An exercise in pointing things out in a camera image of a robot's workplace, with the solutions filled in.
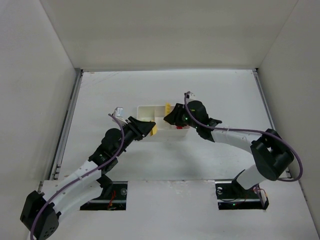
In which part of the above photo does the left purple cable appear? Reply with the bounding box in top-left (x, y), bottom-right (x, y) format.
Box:
top-left (29, 113), bottom-right (126, 240)

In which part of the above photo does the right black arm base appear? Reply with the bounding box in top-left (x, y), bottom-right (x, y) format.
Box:
top-left (215, 179), bottom-right (270, 211)

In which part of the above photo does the purple cable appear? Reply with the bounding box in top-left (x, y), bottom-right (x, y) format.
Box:
top-left (183, 92), bottom-right (303, 182)
top-left (29, 113), bottom-right (126, 240)

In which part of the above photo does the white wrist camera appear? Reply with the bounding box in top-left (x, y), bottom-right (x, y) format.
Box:
top-left (112, 107), bottom-right (127, 127)
top-left (184, 91), bottom-right (196, 103)

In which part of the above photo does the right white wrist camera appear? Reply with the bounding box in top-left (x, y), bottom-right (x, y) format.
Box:
top-left (184, 91), bottom-right (196, 103)

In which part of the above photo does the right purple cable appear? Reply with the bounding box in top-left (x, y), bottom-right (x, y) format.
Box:
top-left (183, 92), bottom-right (303, 182)

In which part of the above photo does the left aluminium rail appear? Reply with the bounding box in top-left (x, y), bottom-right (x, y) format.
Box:
top-left (45, 68), bottom-right (84, 180)

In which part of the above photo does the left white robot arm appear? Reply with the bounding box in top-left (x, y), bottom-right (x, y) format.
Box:
top-left (20, 116), bottom-right (156, 240)

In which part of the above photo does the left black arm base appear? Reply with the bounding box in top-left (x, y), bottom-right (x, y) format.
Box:
top-left (80, 175), bottom-right (128, 211)

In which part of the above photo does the right aluminium rail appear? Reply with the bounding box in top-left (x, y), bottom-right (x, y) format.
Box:
top-left (252, 68), bottom-right (292, 180)

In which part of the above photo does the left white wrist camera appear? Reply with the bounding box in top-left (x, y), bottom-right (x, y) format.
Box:
top-left (112, 107), bottom-right (127, 127)

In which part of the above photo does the white three-compartment container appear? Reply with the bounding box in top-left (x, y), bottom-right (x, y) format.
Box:
top-left (137, 105), bottom-right (190, 141)

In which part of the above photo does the aluminium rail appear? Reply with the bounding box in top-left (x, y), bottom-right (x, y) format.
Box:
top-left (252, 68), bottom-right (292, 180)
top-left (45, 68), bottom-right (84, 180)

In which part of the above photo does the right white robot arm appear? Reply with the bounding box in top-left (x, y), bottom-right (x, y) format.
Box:
top-left (163, 100), bottom-right (294, 192)

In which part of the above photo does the yellow lego piece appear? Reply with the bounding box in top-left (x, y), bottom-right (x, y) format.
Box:
top-left (150, 125), bottom-right (158, 136)
top-left (164, 102), bottom-right (171, 116)

